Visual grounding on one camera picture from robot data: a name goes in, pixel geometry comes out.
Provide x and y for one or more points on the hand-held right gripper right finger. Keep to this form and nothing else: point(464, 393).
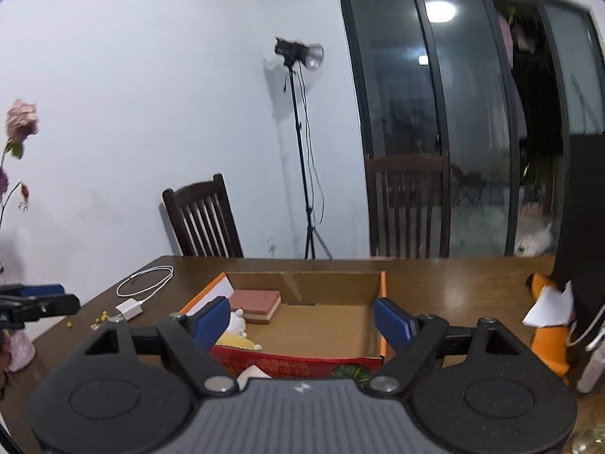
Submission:
point(392, 324)

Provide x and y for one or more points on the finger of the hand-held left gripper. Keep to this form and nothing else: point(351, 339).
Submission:
point(52, 306)
point(45, 289)

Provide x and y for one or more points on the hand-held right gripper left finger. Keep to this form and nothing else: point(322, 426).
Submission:
point(211, 324)

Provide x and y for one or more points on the red cardboard box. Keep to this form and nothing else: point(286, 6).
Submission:
point(326, 331)

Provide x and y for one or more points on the white and yellow plush toy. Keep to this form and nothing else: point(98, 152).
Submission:
point(236, 328)

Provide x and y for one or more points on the pink speckled vase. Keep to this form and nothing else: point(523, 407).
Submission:
point(21, 352)

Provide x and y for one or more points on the pink sponge block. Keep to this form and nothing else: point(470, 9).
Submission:
point(255, 303)

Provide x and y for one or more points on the scattered yellow petals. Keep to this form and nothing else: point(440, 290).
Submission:
point(101, 317)

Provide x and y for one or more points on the small white object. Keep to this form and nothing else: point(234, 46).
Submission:
point(253, 377)

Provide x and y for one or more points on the white charger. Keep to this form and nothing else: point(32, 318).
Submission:
point(130, 308)

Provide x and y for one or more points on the dark wooden chair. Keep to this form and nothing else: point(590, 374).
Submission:
point(406, 198)
point(203, 217)

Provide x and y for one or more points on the white paper sheet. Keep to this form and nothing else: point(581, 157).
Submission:
point(548, 310)

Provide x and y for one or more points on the orange plush toy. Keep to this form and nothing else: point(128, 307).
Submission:
point(548, 345)

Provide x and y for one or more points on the white fluffy animal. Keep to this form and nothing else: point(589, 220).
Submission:
point(536, 241)

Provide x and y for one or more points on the dried pink flowers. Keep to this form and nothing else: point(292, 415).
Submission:
point(21, 120)

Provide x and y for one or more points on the black light stand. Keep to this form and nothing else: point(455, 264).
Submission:
point(302, 161)

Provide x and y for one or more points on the black panel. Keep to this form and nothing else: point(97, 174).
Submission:
point(583, 208)

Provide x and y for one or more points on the clear glass object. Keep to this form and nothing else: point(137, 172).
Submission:
point(591, 442)

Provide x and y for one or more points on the sliding glass door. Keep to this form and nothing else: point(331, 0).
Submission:
point(468, 104)

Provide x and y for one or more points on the hanging clothes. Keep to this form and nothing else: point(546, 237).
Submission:
point(513, 80)

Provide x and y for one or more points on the studio light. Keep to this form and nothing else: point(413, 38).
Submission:
point(298, 52)

